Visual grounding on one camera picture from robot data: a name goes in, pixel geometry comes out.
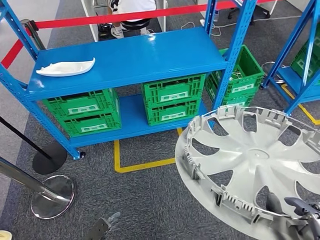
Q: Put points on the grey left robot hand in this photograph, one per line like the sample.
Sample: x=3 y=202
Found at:
x=114 y=218

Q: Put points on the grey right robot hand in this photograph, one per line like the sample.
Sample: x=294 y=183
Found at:
x=312 y=225

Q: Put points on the grey plastic wheel cover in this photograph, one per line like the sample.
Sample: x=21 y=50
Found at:
x=250 y=165

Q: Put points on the blue wheeled shelf rack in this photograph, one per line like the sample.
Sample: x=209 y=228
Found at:
x=291 y=79

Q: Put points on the blue metal shelf rack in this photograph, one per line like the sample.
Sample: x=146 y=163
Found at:
x=124 y=56

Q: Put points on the white plastic trim part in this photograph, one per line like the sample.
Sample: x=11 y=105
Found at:
x=65 y=69

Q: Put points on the chrome stanchion with base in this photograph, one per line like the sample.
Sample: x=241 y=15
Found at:
x=53 y=198

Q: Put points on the black stanchion with base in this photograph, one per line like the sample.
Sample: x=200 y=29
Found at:
x=50 y=159

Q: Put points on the chrome round stanchion base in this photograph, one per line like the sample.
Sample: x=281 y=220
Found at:
x=278 y=79

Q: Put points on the black swivel stool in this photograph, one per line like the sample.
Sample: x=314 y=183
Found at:
x=135 y=24

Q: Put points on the red barrier belt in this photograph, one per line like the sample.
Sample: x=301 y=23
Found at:
x=11 y=54
x=124 y=16

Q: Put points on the person on stool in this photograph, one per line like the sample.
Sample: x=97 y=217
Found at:
x=135 y=5

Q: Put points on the black office chair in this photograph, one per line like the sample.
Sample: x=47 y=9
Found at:
x=260 y=10

